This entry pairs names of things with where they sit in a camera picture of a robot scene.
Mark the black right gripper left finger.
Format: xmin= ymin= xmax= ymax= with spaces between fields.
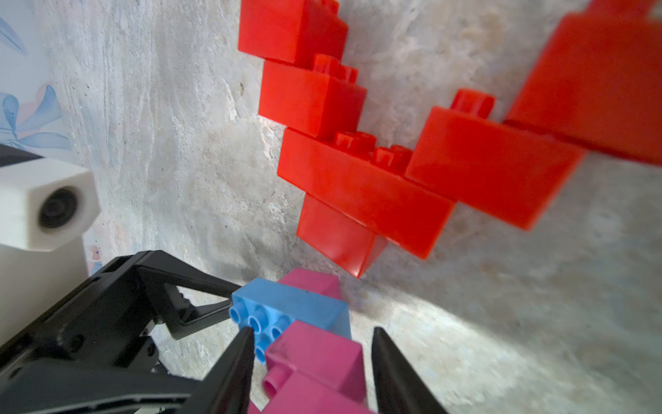
xmin=178 ymin=326 xmax=255 ymax=414

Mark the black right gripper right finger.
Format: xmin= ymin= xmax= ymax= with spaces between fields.
xmin=371 ymin=327 xmax=448 ymax=414

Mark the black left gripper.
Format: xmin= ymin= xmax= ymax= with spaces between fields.
xmin=1 ymin=250 xmax=241 ymax=413

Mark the blue 2x4 lego brick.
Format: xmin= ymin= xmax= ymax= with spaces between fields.
xmin=229 ymin=279 xmax=352 ymax=363

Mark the red 2x2 lego brick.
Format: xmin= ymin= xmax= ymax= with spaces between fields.
xmin=259 ymin=55 xmax=367 ymax=141
xmin=405 ymin=89 xmax=586 ymax=230
xmin=297 ymin=194 xmax=389 ymax=278
xmin=238 ymin=0 xmax=348 ymax=69

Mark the red 2x4 lego brick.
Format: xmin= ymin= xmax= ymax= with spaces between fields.
xmin=278 ymin=128 xmax=455 ymax=260

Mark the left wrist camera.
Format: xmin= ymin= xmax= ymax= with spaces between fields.
xmin=1 ymin=158 xmax=100 ymax=343

